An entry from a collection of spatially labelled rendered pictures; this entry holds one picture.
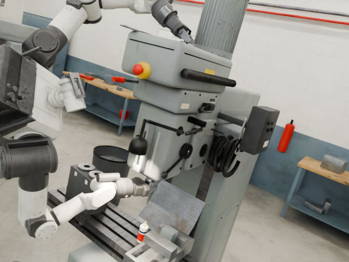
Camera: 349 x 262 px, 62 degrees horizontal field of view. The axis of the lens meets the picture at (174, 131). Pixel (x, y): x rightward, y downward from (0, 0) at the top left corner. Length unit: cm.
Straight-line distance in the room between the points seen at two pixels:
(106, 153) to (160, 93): 257
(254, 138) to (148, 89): 51
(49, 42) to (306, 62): 465
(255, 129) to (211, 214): 60
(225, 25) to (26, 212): 109
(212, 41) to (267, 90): 413
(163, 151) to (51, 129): 44
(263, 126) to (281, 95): 410
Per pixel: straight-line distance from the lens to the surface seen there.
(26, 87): 104
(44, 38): 117
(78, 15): 129
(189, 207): 169
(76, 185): 164
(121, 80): 113
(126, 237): 151
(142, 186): 131
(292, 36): 550
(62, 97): 107
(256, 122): 131
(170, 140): 118
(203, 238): 176
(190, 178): 169
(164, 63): 103
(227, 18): 140
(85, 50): 829
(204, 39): 140
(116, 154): 367
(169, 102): 112
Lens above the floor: 183
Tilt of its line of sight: 13 degrees down
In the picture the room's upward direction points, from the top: 15 degrees clockwise
